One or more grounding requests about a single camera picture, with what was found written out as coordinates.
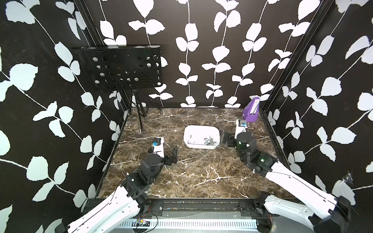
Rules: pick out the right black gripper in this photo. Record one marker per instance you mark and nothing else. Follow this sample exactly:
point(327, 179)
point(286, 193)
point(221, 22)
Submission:
point(226, 136)

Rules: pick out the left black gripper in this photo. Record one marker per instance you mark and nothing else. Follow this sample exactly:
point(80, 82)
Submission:
point(168, 161)

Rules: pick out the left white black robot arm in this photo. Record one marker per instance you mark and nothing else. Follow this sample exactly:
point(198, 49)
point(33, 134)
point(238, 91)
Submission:
point(128, 199)

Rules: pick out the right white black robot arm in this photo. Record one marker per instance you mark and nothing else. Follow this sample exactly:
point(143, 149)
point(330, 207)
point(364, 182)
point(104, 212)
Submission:
point(318, 210)

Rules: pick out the large knurled chrome socket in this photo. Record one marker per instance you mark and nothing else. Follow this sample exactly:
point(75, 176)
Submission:
point(210, 141)

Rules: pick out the white plastic storage box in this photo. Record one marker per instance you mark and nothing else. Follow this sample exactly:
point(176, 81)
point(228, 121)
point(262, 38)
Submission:
point(194, 136)

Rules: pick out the purple box with white card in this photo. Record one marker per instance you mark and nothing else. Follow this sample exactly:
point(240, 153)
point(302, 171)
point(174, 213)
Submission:
point(250, 112)

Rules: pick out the small green circuit board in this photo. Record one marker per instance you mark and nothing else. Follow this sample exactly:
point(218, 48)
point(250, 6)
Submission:
point(141, 223)

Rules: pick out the black perforated music stand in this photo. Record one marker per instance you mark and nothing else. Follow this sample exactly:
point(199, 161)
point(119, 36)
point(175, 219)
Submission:
point(122, 68)

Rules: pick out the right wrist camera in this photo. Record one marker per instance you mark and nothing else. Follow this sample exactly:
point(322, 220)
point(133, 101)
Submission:
point(241, 126)

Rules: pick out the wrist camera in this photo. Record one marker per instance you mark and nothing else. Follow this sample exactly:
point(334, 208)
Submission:
point(158, 145)
point(241, 126)

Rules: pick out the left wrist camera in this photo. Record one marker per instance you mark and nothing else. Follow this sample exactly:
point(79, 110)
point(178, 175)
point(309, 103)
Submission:
point(158, 145)

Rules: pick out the black mounting rail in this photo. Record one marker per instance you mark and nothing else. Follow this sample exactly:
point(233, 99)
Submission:
point(244, 207)

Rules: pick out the white perforated cable duct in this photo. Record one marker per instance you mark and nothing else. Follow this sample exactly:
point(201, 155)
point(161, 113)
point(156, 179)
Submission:
point(195, 224)

